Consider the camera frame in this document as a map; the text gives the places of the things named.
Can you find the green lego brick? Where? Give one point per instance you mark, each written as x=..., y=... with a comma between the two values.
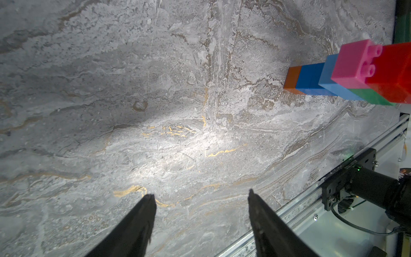
x=371, y=96

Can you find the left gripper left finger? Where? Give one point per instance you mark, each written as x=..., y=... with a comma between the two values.
x=131, y=236

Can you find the red lego brick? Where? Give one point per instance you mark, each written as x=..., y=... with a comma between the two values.
x=392, y=77

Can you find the light blue lego brick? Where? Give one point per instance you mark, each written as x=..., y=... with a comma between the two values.
x=326, y=82

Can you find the pink lego brick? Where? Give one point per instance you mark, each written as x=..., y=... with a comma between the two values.
x=354, y=64

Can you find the orange lego brick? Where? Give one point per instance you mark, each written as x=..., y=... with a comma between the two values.
x=292, y=79

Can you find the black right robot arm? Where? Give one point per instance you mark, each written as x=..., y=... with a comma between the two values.
x=392, y=195

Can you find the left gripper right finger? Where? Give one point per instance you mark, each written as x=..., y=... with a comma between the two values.
x=273, y=238

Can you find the green handled tool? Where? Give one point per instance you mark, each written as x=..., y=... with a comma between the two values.
x=402, y=28

